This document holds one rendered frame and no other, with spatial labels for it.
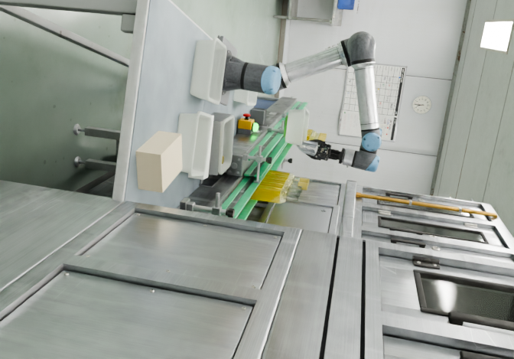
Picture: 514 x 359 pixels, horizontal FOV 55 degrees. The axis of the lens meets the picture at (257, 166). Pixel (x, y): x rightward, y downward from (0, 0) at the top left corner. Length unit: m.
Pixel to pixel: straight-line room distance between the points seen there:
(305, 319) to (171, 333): 0.24
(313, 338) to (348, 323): 0.09
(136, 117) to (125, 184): 0.18
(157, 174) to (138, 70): 0.29
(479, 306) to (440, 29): 7.08
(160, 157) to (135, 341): 0.65
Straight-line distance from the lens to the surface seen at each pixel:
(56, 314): 0.96
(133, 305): 0.97
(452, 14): 8.09
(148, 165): 1.43
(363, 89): 2.04
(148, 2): 1.44
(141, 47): 1.41
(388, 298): 1.08
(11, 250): 1.17
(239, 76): 2.08
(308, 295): 1.00
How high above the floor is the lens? 1.33
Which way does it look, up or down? 10 degrees down
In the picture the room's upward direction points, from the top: 98 degrees clockwise
